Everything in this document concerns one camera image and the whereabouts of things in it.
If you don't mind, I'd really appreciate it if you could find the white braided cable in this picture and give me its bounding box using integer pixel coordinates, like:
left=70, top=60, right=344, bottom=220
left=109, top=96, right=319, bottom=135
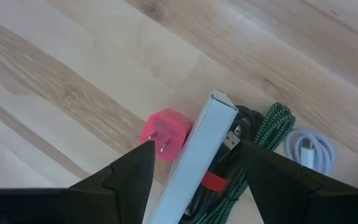
left=284, top=128, right=336, bottom=177

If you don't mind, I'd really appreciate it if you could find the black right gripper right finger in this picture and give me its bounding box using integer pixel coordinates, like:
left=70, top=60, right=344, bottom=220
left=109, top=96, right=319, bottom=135
left=240, top=140, right=358, bottom=224

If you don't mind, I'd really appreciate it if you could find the black cable with red strap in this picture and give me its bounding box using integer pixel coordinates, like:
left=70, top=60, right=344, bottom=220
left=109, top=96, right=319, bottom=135
left=178, top=105, right=264, bottom=224

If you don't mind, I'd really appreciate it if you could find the green braided cable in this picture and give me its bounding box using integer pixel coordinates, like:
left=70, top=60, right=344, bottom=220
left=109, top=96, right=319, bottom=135
left=197, top=102, right=296, bottom=224

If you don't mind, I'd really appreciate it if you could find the pink box with label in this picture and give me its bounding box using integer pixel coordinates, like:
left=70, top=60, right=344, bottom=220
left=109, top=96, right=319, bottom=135
left=139, top=108, right=193, bottom=163

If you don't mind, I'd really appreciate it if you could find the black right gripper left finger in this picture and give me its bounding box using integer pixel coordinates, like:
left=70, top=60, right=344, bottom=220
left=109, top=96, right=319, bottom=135
left=63, top=140, right=156, bottom=224

